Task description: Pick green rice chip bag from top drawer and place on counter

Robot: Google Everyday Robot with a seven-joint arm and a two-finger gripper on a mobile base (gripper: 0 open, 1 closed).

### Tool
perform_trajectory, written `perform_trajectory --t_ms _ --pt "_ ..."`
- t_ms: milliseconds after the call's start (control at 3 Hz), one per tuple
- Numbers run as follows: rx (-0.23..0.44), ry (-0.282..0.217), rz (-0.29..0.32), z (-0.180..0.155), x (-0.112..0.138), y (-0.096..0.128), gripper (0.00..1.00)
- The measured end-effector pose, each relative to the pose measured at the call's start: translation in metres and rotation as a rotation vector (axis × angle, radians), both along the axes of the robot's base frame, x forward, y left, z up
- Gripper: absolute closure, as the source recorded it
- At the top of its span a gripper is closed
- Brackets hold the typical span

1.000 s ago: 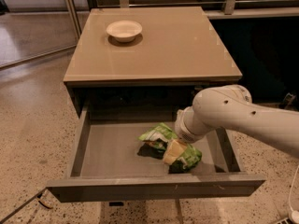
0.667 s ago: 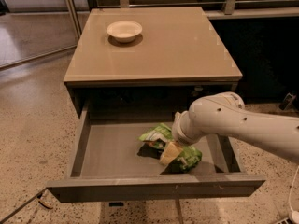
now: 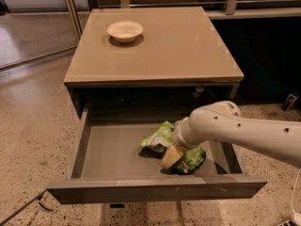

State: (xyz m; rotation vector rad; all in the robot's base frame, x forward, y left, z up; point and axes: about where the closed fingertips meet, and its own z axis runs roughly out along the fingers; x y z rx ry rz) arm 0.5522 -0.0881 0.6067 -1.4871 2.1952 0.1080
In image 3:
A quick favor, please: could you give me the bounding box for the white ceramic bowl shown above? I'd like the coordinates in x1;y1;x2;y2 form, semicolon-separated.
107;21;143;43

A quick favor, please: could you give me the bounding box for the open grey top drawer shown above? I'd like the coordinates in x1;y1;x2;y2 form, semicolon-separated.
47;106;267;204

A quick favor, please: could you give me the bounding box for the white cable on floor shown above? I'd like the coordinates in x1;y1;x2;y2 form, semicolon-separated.
289;168;301;226

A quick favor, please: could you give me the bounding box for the green rice chip bag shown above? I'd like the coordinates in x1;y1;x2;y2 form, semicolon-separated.
140;121;206;174

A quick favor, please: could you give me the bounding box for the metal floor rail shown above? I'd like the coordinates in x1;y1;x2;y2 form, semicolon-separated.
0;189;54;226

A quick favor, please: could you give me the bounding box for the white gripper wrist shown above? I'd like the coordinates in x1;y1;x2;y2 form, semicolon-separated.
161;118;201;169

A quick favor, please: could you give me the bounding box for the grey cabinet with glass top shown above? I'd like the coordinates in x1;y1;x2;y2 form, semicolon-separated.
64;7;244;114

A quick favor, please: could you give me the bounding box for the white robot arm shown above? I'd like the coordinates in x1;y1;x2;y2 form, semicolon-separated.
162;101;301;169

